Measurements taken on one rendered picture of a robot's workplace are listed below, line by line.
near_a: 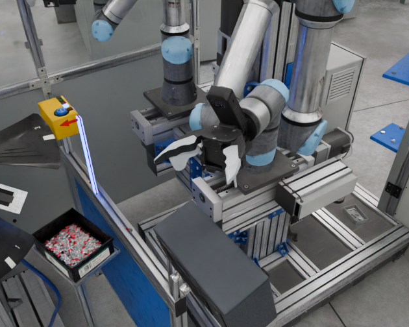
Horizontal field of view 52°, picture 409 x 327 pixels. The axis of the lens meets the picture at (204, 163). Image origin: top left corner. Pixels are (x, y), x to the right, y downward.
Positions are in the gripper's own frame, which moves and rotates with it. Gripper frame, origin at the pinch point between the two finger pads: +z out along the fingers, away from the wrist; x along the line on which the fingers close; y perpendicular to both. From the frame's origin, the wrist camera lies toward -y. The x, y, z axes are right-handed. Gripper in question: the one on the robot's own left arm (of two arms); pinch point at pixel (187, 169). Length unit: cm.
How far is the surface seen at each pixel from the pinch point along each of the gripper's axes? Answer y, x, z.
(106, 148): 80, 127, -85
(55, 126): 29, 88, -35
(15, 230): 40, 67, 3
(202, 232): 20.8, 3.1, -5.1
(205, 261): 22.2, -0.8, 0.4
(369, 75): 141, 49, -354
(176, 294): 55, 19, -9
